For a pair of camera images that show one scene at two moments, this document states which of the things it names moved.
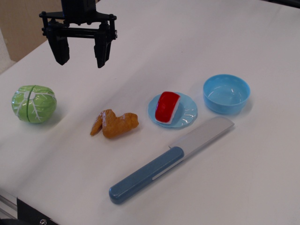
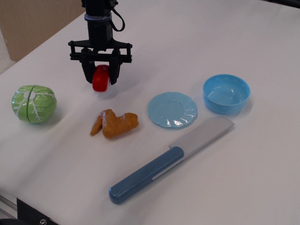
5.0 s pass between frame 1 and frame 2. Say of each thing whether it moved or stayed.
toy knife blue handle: stayed
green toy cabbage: stayed
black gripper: moved
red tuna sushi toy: moved
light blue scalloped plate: stayed
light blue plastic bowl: stayed
